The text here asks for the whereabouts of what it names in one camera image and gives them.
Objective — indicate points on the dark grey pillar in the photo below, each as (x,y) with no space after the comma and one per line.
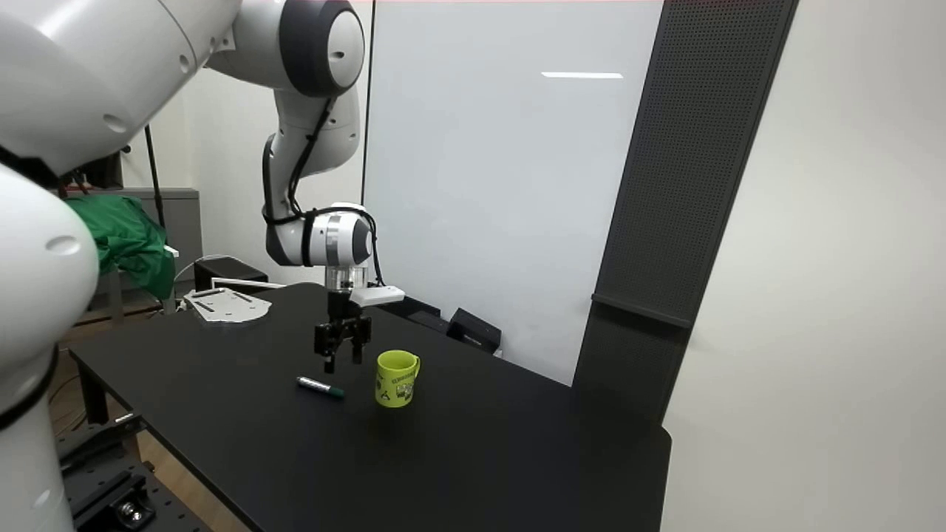
(670,196)

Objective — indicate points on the black stand pole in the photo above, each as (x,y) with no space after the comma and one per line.
(156,194)

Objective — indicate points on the yellow-green mug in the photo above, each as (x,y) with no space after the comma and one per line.
(397,385)

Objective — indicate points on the white paper sheets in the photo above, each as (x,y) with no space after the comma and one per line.
(231,309)

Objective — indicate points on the small black angled box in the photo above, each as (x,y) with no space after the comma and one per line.
(475,329)

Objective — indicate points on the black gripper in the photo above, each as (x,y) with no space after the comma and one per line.
(340,329)

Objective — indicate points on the grey cabinet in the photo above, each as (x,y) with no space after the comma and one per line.
(182,224)

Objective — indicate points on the black optical breadboard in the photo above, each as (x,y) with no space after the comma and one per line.
(107,491)

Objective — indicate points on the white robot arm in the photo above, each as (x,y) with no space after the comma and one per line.
(91,70)

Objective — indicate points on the black table leg frame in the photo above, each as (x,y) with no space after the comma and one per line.
(94,395)

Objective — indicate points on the grey wrist camera bar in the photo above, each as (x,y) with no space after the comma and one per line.
(380,293)

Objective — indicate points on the white board panel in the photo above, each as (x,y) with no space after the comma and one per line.
(512,196)

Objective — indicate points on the green cloth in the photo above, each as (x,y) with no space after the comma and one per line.
(129,240)

